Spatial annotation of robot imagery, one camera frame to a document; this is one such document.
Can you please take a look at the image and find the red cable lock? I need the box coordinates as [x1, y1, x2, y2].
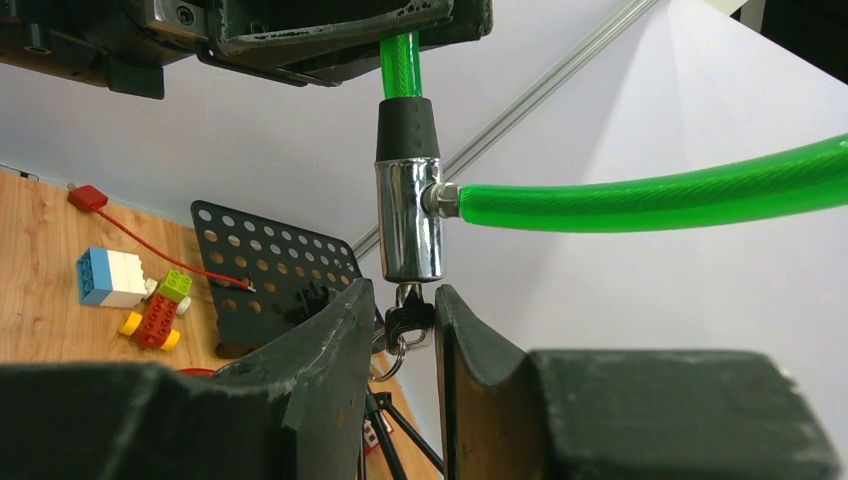
[178, 368, 215, 378]

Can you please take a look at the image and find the green toy brick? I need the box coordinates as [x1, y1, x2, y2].
[156, 270, 192, 304]

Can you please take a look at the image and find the green cable lock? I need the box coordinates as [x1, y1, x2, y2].
[375, 70, 847, 284]

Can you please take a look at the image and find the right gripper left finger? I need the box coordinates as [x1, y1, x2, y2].
[1, 279, 375, 479]

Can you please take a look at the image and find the white blue toy brick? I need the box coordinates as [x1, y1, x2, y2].
[75, 247, 158, 309]

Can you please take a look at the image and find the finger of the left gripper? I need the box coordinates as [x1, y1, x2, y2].
[198, 0, 494, 88]
[208, 1, 454, 59]

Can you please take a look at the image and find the black perforated music stand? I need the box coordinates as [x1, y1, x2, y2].
[191, 200, 443, 479]

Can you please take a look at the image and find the red yellow toy brick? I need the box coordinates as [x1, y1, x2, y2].
[118, 293, 185, 352]

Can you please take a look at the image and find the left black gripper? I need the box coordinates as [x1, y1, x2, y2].
[1, 0, 217, 100]

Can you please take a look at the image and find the red tag with cord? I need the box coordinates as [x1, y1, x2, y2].
[67, 183, 257, 293]

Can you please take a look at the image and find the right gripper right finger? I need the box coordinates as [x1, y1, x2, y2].
[435, 285, 842, 479]

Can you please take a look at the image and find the red label card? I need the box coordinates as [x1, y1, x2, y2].
[363, 413, 394, 455]

